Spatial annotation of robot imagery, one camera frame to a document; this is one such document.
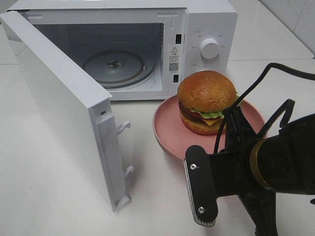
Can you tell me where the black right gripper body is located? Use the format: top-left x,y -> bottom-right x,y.
209,132 -> 315,236

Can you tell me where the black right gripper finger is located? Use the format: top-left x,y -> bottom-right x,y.
224,107 -> 256,151

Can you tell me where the burger with lettuce and cheese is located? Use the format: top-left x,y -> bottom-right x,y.
177,70 -> 239,135

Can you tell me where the pink round plate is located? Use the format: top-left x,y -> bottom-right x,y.
152,95 -> 268,161

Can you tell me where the white microwave door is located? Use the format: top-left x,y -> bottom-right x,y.
0,11 -> 133,211

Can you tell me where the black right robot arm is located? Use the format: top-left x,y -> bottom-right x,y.
210,105 -> 315,236

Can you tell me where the upper white power knob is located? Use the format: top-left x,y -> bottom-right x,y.
199,37 -> 220,59

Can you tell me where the white warning label sticker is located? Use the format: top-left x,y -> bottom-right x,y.
167,44 -> 182,73

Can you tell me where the white microwave oven body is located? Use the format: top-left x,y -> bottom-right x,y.
6,0 -> 238,100

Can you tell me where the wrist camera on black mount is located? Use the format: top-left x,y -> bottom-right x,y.
184,145 -> 218,227

